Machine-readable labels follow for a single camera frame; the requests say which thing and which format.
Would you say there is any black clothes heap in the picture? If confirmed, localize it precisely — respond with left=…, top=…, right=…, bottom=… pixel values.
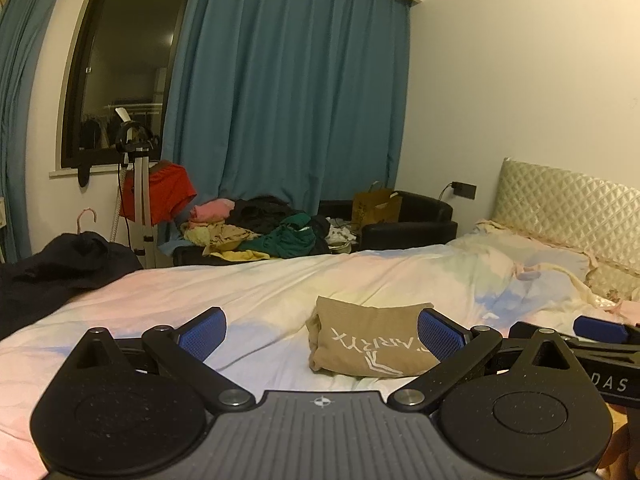
left=227, top=196, right=296, bottom=236

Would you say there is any wide blue curtain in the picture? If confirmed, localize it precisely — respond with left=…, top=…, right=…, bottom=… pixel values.
left=160, top=0, right=416, bottom=256

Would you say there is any pink garment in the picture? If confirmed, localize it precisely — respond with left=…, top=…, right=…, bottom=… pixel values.
left=189, top=199, right=236, bottom=226

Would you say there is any tan t-shirt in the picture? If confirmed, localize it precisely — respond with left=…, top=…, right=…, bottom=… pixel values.
left=306, top=296, right=436, bottom=378

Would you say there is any black armchair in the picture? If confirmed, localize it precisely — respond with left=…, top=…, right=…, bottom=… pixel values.
left=320, top=191, right=458, bottom=252

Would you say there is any person's right forearm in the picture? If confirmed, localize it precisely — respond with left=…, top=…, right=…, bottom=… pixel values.
left=607, top=400, right=640, bottom=480

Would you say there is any black jacket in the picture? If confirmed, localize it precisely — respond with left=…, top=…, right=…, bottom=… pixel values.
left=0, top=232, right=143, bottom=341

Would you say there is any red garment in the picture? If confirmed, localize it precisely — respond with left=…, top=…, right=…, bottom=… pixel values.
left=122, top=160, right=198, bottom=226

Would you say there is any cream patterned pillow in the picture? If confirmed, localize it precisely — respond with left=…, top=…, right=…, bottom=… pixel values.
left=585, top=260, right=640, bottom=311

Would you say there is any white patterned cloth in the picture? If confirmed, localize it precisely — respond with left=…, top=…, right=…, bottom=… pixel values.
left=325, top=217, right=358, bottom=253

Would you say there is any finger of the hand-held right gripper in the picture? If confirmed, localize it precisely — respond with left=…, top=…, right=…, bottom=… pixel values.
left=509, top=321, right=548, bottom=346
left=567, top=315, right=640, bottom=356

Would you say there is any narrow blue curtain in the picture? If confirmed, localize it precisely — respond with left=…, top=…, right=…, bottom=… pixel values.
left=0, top=0, right=56, bottom=263

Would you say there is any dark window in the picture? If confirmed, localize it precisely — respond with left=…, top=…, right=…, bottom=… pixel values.
left=60, top=0, right=196, bottom=171

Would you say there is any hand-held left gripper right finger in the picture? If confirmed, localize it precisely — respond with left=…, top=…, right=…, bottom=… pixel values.
left=387, top=308, right=586, bottom=409

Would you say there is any quilted cream headboard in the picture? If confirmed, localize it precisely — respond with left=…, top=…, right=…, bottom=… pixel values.
left=492, top=157, right=640, bottom=281

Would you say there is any pastel pillow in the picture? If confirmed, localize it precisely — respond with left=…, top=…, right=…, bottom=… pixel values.
left=447, top=232, right=593, bottom=321

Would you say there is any brown paper bag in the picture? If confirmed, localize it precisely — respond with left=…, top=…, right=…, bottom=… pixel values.
left=351, top=182, right=403, bottom=233

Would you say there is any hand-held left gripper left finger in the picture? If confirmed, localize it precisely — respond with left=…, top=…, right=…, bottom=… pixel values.
left=55, top=307, right=256, bottom=409

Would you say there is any green garment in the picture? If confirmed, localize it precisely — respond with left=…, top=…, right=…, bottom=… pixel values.
left=240, top=212, right=331, bottom=260

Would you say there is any silver tripod stand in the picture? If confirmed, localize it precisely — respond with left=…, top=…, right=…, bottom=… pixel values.
left=112, top=107, right=161, bottom=266

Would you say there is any bed with light duvet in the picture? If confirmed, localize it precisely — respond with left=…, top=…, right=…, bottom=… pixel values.
left=0, top=232, right=640, bottom=480

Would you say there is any yellow cloth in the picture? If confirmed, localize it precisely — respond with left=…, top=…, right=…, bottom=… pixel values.
left=210, top=249, right=271, bottom=263

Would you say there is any pink clothes hanger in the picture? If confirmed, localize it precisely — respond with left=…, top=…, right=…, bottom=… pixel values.
left=75, top=208, right=98, bottom=236

